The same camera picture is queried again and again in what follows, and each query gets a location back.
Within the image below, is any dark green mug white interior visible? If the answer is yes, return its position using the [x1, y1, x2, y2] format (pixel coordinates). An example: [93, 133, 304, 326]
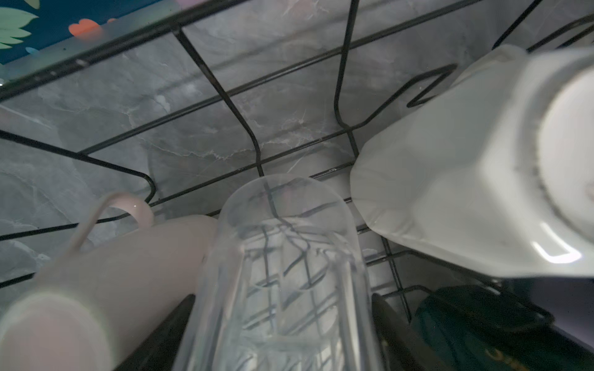
[411, 285, 593, 370]

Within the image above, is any black wire dish rack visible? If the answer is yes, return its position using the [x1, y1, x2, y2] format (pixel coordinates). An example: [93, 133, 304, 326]
[1, 1, 593, 312]

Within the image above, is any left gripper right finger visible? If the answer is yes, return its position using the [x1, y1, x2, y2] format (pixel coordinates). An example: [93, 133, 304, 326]
[371, 294, 452, 370]

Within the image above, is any cream mug pink handle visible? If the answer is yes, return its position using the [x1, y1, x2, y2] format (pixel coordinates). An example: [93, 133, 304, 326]
[1, 193, 217, 370]

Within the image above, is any white ceramic mug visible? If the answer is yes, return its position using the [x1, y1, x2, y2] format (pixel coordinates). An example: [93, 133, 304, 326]
[351, 45, 593, 278]

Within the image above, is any clear glass cup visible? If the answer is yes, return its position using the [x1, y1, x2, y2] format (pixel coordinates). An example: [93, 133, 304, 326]
[173, 174, 384, 370]

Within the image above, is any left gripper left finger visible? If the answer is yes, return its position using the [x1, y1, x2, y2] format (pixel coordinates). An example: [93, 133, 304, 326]
[114, 295, 196, 371]

